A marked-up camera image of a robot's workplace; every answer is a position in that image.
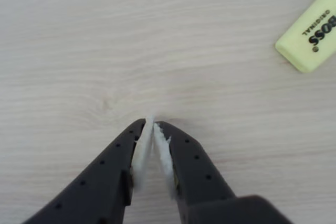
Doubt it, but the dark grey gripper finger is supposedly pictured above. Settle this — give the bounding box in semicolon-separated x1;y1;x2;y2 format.
153;121;299;224
20;115;155;224

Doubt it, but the yellow highlighter marker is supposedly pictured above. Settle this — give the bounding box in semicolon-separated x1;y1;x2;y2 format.
275;0;336;73

